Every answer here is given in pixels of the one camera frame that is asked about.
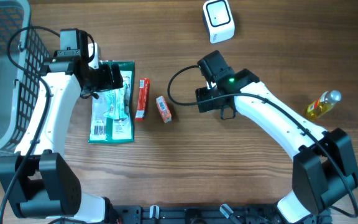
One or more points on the green glove package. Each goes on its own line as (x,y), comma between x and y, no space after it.
(108,131)

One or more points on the white barcode scanner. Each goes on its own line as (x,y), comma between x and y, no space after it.
(218,20)

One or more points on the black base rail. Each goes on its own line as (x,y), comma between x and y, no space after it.
(258,213)

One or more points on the red white tissue pack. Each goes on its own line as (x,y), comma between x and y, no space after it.
(163,109)

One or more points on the light green wipes pack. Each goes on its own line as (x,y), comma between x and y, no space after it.
(116,108)

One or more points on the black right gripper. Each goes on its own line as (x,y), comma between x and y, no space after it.
(207,102)

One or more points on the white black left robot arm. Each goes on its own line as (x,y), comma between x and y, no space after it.
(37,181)

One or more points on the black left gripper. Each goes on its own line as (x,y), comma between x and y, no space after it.
(109,83)

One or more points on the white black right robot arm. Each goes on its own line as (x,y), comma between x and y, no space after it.
(324,164)

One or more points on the red stick sachet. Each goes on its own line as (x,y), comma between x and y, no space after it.
(144,86)

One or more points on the yellow liquid bottle silver cap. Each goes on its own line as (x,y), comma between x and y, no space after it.
(322,105)

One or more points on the grey plastic mesh basket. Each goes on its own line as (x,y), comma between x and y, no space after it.
(21,55)

